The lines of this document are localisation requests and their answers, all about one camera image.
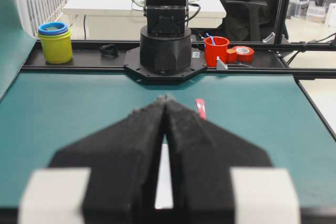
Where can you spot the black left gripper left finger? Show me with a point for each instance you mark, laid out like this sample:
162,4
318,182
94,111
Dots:
109,176

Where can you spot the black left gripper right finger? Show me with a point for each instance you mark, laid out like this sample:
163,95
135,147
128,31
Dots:
218,177

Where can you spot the stacked yellow blue cups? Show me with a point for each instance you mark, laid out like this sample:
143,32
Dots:
55,38

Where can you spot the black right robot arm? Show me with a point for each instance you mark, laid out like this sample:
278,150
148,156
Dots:
166,26

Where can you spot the black office chair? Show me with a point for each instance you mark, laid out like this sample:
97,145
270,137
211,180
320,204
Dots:
258,31

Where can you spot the white desk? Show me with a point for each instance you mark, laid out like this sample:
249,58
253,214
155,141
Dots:
123,19

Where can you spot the red plastic cup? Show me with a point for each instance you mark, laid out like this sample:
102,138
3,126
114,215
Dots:
214,51

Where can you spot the red spoon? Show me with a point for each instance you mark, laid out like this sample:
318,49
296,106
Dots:
200,105

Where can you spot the metal corner bracket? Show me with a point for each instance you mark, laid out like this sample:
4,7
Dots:
221,66

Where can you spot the blue pen in cup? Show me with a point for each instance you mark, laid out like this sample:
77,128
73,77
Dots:
212,38

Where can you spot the red tape roll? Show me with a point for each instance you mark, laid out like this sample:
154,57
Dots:
240,53

